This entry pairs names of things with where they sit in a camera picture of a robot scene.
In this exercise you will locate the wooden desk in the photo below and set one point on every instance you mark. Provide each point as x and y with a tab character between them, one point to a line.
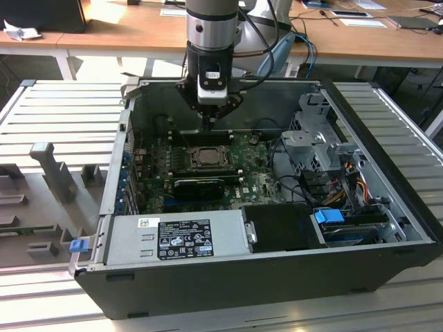
138	31

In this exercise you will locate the hard disk in blue carrier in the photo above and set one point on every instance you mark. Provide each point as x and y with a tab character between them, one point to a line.
328	218

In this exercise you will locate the green motherboard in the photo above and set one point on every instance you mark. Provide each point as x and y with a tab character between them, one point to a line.
256	173

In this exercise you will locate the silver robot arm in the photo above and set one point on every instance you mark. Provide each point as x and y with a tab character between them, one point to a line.
211	20

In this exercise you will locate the black open PC case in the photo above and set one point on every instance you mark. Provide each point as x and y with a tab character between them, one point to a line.
207	290

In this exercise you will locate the blue case latch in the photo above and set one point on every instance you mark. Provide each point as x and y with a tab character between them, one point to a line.
78	246

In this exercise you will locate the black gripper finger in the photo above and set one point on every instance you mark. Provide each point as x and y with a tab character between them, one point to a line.
233	102
190	95

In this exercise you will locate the grey power supply unit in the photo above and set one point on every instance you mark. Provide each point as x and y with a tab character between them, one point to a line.
131	238

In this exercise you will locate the round coin battery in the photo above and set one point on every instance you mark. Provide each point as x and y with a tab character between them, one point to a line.
254	140

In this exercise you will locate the black box on desk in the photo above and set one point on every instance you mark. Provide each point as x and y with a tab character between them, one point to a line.
41	15

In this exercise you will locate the CPU socket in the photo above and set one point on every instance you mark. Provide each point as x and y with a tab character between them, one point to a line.
207	169

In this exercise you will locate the crumpled white paper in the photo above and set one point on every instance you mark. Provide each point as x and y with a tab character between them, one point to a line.
20	32

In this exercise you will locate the dark flat laptop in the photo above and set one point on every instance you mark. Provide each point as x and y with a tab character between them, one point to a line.
412	22

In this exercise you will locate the green RAM stick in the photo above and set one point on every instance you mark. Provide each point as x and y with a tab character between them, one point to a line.
17	231

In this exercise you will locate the silver square CPU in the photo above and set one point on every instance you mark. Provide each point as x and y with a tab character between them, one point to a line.
210	156

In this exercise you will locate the grey metal drive cage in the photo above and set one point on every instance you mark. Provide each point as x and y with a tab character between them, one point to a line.
311	141

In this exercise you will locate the black RAM slot bank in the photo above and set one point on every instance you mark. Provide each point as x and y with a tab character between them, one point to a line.
221	138
207	174

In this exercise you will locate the grey parts rack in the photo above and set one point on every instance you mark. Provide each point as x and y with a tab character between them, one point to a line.
41	207

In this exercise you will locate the black graphics card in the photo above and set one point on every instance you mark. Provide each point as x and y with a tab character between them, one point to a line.
199	189

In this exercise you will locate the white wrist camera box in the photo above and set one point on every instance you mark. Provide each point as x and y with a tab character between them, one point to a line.
212	95

